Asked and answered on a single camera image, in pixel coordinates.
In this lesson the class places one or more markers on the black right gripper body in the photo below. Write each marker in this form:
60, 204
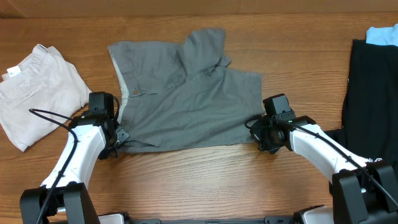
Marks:
262, 134

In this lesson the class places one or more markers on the grey shorts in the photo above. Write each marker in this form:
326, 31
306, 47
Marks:
181, 96

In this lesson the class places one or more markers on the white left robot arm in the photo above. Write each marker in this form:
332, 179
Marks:
65, 190

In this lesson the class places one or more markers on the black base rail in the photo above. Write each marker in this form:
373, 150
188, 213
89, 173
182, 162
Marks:
211, 221

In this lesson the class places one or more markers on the light blue garment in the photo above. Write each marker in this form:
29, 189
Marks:
382, 35

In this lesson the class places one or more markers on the black garment with logo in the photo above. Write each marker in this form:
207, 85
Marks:
369, 112

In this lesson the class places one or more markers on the folded beige shorts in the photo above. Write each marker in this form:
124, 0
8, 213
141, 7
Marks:
44, 81

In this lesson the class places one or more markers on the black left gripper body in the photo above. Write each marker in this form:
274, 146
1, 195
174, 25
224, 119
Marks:
115, 141

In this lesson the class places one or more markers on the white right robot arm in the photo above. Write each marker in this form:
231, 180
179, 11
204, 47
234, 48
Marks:
363, 191

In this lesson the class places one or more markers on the brown cardboard backdrop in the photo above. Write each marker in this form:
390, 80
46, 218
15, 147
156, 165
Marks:
111, 8

